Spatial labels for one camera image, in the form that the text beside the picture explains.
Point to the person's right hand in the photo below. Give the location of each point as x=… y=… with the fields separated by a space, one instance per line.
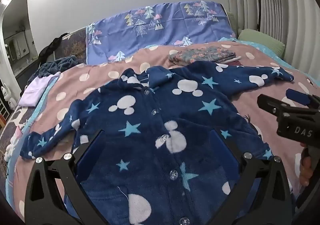
x=305 y=172

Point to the black garment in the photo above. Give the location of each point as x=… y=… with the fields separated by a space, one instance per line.
x=53 y=44

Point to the pink polka dot blanket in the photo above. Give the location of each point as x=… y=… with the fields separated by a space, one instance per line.
x=250 y=124

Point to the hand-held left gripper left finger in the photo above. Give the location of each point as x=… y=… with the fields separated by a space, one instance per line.
x=90 y=149

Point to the dark printed bed sheet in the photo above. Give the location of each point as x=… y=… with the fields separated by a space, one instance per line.
x=22 y=114

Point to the floral folded garment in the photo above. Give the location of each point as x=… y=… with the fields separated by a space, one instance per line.
x=200 y=54

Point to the dark blue fleece blanket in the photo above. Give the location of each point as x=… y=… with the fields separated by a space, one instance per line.
x=57 y=63

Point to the dark tree print headboard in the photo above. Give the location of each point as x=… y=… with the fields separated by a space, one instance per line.
x=75 y=44

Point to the lavender folded cloth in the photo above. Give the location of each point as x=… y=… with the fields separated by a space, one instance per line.
x=35 y=89

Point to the purple tree print sheet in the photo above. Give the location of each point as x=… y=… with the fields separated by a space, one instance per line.
x=162 y=32

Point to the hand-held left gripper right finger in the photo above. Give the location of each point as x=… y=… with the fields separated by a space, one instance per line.
x=226 y=147

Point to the green pillow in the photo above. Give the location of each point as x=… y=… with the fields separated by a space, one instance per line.
x=262 y=39

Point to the white folded garment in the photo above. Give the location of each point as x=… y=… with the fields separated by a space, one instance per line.
x=237 y=58

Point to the red striped folded garment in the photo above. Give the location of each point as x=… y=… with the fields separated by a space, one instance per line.
x=236 y=63

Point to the white cat figurine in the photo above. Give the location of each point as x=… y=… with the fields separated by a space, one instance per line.
x=7 y=94

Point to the navy star print fleece pajama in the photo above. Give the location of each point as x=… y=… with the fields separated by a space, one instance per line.
x=150 y=165

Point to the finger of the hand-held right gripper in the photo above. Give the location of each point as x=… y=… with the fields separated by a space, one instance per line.
x=297 y=97
x=268 y=104

